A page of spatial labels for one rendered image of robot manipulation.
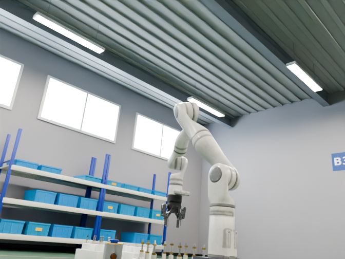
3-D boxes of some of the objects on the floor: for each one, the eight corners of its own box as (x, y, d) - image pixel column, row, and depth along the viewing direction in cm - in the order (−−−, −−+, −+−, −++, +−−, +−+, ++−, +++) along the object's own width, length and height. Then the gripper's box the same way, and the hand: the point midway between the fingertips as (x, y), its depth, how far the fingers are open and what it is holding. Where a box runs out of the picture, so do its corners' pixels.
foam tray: (121, 269, 361) (123, 252, 367) (94, 269, 333) (97, 251, 339) (99, 265, 384) (102, 250, 390) (73, 265, 356) (76, 248, 362)
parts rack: (165, 257, 699) (172, 172, 765) (-15, 250, 462) (18, 127, 527) (147, 255, 743) (155, 174, 809) (-26, 247, 506) (5, 134, 571)
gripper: (182, 197, 167) (180, 228, 161) (158, 192, 159) (155, 225, 154) (191, 196, 161) (188, 228, 155) (166, 191, 153) (163, 225, 148)
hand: (172, 224), depth 155 cm, fingers open, 6 cm apart
